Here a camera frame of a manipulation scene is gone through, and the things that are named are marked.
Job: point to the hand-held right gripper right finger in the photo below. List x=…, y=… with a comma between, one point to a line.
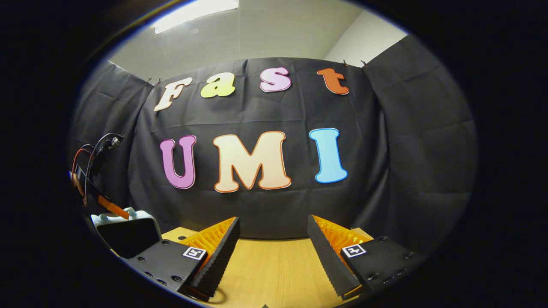
x=329, y=261

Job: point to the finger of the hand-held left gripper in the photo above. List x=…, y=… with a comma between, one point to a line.
x=113, y=208

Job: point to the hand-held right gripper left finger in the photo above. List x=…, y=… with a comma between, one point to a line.
x=216, y=265

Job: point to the small pale green suitcase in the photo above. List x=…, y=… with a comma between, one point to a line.
x=128, y=237

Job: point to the ceiling light panel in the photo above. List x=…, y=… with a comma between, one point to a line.
x=192, y=13

